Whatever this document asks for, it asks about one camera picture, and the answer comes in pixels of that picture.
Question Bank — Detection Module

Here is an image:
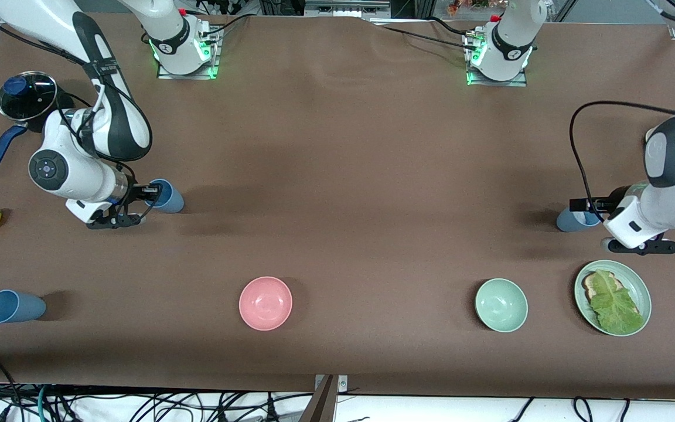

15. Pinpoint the pink bowl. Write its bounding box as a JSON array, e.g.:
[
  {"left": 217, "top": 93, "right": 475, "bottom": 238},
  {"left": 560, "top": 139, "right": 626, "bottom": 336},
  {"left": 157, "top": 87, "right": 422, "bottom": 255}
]
[{"left": 238, "top": 276, "right": 293, "bottom": 332}]

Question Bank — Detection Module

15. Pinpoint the black cable on table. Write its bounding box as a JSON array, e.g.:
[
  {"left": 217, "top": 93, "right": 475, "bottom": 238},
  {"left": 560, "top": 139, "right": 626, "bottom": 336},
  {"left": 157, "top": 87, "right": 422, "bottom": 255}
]
[{"left": 367, "top": 16, "right": 482, "bottom": 52}]

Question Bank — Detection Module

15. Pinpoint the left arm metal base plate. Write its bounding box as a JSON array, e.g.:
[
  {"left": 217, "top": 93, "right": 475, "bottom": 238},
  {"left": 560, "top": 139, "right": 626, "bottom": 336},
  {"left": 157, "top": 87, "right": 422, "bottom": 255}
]
[{"left": 464, "top": 29, "right": 529, "bottom": 87}]

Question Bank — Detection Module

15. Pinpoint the mint green bowl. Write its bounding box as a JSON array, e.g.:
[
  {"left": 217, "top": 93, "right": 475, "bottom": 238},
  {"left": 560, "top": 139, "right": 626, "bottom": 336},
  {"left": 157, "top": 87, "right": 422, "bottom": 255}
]
[{"left": 475, "top": 278, "right": 529, "bottom": 333}]

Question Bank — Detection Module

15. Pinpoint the blue plastic cup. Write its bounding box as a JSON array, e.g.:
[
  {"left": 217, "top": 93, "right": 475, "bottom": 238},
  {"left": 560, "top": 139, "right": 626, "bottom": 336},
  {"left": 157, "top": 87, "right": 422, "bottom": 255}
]
[
  {"left": 145, "top": 179, "right": 185, "bottom": 214},
  {"left": 0, "top": 290, "right": 46, "bottom": 324},
  {"left": 556, "top": 208, "right": 603, "bottom": 233}
]

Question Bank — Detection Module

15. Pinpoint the dark camera mounting pole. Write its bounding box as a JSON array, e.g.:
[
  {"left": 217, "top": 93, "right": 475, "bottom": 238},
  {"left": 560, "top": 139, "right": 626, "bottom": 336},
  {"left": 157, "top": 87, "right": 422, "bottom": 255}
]
[{"left": 298, "top": 375, "right": 338, "bottom": 422}]

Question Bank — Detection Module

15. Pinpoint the toasted bread slice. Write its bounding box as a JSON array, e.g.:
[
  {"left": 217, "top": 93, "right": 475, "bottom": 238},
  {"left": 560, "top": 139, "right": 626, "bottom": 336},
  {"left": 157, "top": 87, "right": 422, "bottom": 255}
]
[{"left": 582, "top": 271, "right": 637, "bottom": 317}]

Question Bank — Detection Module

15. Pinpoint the metal table edge bracket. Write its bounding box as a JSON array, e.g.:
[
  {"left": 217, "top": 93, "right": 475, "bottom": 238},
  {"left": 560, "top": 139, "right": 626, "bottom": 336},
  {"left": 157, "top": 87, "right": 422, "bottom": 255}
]
[{"left": 314, "top": 374, "right": 349, "bottom": 392}]

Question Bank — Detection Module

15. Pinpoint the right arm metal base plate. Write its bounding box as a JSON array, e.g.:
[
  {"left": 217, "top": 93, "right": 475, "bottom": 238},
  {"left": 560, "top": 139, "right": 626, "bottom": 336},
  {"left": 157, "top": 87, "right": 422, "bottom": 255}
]
[{"left": 156, "top": 26, "right": 222, "bottom": 80}]

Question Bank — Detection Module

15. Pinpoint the green lettuce leaf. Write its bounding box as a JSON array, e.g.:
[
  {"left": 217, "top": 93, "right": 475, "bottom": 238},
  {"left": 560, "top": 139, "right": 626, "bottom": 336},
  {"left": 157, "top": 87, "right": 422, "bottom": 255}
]
[{"left": 589, "top": 270, "right": 646, "bottom": 335}]

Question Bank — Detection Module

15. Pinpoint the silver frame extrusion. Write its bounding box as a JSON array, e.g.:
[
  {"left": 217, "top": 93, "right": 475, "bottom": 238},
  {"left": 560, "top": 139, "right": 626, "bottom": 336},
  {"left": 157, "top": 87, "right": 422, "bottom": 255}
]
[{"left": 304, "top": 0, "right": 392, "bottom": 18}]

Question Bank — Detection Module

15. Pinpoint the black pot with blue handle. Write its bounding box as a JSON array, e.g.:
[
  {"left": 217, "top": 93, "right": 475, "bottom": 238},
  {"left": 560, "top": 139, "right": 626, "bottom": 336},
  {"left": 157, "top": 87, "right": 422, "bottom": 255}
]
[{"left": 0, "top": 82, "right": 76, "bottom": 174}]

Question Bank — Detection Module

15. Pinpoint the glass lid with blue knob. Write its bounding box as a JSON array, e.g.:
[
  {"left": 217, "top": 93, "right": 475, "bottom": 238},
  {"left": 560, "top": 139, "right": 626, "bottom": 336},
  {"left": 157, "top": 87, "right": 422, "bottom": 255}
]
[{"left": 0, "top": 72, "right": 58, "bottom": 122}]

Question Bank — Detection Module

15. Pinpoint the mint green plate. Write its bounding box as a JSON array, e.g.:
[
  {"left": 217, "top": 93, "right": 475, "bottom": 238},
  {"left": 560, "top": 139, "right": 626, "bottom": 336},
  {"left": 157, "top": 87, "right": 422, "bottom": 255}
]
[{"left": 574, "top": 260, "right": 652, "bottom": 337}]

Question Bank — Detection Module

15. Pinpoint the black cable at base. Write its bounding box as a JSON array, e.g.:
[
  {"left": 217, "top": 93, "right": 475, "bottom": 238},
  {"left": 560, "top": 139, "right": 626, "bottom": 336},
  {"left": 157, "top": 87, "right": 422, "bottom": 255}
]
[{"left": 197, "top": 13, "right": 251, "bottom": 46}]

